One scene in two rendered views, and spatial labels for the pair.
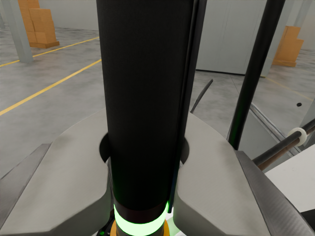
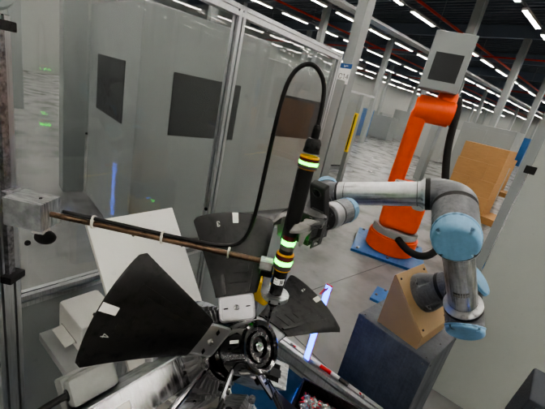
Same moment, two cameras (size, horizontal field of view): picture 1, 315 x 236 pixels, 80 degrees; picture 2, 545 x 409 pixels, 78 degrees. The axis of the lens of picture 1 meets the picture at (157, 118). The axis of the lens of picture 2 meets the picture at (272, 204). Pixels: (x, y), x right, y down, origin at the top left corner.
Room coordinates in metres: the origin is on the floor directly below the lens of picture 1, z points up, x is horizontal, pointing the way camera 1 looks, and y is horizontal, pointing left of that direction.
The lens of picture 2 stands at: (0.69, 0.40, 1.78)
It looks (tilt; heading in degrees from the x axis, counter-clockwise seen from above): 19 degrees down; 217
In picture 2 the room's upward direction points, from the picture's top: 13 degrees clockwise
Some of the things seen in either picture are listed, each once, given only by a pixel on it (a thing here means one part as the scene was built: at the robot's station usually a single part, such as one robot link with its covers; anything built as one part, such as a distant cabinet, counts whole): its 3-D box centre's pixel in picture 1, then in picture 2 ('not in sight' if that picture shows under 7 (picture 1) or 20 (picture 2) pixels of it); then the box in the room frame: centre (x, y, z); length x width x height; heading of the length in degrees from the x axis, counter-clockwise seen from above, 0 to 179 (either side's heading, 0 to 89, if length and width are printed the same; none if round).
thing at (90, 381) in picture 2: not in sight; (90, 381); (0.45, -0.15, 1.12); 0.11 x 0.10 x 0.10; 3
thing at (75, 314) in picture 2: not in sight; (84, 321); (0.29, -0.56, 0.91); 0.17 x 0.16 x 0.11; 93
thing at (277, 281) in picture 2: not in sight; (293, 223); (0.08, 0.01, 1.49); 0.04 x 0.04 x 0.46
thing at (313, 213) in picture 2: not in sight; (314, 223); (-0.03, 0.00, 1.47); 0.12 x 0.08 x 0.09; 3
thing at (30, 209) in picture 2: not in sight; (30, 209); (0.46, -0.49, 1.38); 0.10 x 0.07 x 0.08; 128
